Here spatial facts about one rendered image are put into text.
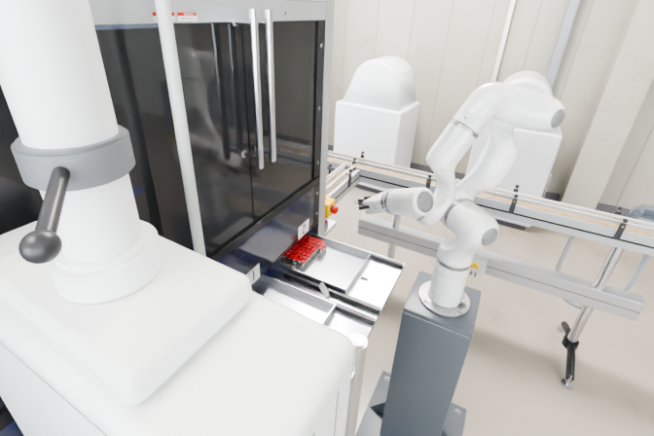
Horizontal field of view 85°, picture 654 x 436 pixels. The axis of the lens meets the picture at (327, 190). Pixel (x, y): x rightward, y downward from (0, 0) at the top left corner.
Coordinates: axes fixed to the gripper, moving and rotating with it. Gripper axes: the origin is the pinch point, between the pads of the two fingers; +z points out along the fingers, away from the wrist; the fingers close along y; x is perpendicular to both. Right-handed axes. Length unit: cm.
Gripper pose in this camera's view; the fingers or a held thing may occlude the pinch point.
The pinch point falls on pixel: (365, 201)
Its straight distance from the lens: 131.6
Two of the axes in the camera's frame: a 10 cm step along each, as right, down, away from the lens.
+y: 8.3, -3.7, 4.3
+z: -4.5, 0.3, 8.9
